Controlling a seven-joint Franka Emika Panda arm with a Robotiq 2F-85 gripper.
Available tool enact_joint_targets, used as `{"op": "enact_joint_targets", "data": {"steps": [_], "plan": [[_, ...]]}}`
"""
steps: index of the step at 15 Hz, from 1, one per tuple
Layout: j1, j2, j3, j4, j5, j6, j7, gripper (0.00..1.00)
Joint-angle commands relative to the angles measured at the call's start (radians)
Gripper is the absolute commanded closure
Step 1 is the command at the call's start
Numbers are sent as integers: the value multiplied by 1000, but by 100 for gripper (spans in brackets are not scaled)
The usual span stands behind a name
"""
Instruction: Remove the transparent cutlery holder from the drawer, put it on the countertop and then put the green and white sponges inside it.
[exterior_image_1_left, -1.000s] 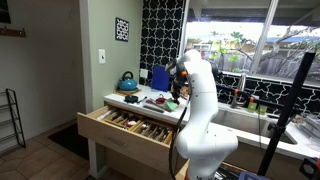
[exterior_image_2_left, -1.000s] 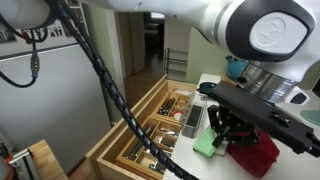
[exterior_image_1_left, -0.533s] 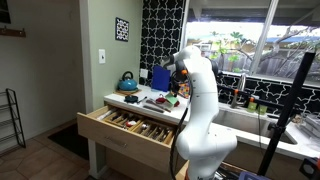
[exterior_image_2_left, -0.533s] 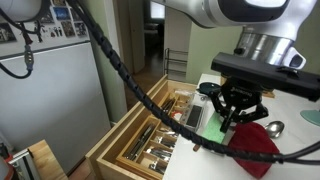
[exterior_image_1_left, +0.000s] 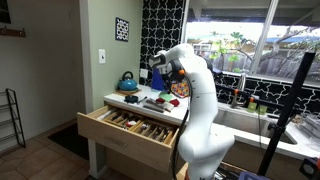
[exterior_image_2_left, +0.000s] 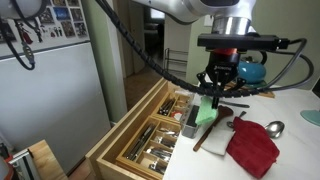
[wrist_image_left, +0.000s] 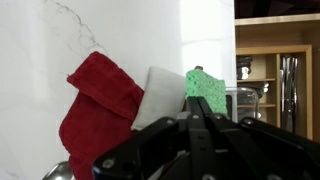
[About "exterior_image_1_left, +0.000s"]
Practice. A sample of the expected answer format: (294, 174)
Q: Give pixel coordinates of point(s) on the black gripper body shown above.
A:
(166, 78)

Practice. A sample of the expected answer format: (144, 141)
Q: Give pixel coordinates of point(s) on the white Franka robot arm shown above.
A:
(203, 133)

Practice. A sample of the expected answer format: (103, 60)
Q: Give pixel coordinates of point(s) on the colourful pot holder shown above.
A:
(180, 90)

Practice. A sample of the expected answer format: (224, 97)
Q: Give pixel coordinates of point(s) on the large bamboo cutlery organizer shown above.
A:
(150, 137)

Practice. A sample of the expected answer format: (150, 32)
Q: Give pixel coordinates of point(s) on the small bamboo cutlery organizer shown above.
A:
(116, 125)

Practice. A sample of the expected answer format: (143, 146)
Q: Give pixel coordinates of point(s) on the light wooden drawer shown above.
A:
(110, 133)

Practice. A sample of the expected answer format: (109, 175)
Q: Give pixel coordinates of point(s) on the blue container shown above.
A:
(156, 83)

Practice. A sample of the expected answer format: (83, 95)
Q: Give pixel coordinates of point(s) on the red cloth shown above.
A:
(176, 102)

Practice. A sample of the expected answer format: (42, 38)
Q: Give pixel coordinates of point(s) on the black round dish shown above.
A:
(131, 99)

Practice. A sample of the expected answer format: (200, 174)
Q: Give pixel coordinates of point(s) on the square wooden trivet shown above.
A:
(126, 93)

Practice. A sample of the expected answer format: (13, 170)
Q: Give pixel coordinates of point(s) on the dark blue sill object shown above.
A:
(217, 71)

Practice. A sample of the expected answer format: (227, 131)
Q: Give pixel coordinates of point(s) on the steel teaspoon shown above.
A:
(144, 128)

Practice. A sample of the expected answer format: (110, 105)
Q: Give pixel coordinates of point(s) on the steel tablespoon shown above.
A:
(160, 134)

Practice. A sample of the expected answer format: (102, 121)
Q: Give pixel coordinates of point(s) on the red and white utensil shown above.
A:
(131, 123)

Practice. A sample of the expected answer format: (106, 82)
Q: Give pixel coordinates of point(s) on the white plastic item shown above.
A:
(106, 114)

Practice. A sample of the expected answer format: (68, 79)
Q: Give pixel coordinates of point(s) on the steel faucet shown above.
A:
(235, 100)

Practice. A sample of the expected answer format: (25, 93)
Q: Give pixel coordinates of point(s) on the steel sink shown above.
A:
(246, 123)

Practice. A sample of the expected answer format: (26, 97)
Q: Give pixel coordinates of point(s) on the wooden robot stand top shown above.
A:
(181, 173)

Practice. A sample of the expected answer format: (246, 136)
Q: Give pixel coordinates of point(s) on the white counter leg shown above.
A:
(96, 156)

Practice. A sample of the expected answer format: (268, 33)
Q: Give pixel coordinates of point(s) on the dark floor mat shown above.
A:
(70, 141)

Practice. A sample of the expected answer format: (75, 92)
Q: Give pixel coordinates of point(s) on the black tripod pole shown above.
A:
(286, 110)

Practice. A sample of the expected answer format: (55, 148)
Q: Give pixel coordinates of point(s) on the blue plastic object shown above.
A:
(251, 176)

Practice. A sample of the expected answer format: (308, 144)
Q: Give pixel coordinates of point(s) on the black metal shoe rack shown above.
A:
(20, 120)

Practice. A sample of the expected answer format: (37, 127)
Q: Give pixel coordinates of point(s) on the grey stacked trays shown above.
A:
(311, 126)

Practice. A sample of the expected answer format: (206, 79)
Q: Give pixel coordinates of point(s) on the wooden coat rack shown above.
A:
(13, 32)

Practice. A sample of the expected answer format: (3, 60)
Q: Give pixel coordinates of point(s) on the black box orange mark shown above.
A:
(311, 170)

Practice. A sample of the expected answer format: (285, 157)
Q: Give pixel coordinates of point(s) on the white wall outlet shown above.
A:
(144, 73)

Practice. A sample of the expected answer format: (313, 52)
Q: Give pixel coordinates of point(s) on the black white patterned wall art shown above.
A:
(122, 29)

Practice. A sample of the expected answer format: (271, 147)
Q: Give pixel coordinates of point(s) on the white light switch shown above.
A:
(102, 56)

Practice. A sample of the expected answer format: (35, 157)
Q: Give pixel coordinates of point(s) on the white window frame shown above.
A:
(264, 36)

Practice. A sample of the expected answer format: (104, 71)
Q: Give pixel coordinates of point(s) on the dark picture frame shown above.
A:
(4, 11)

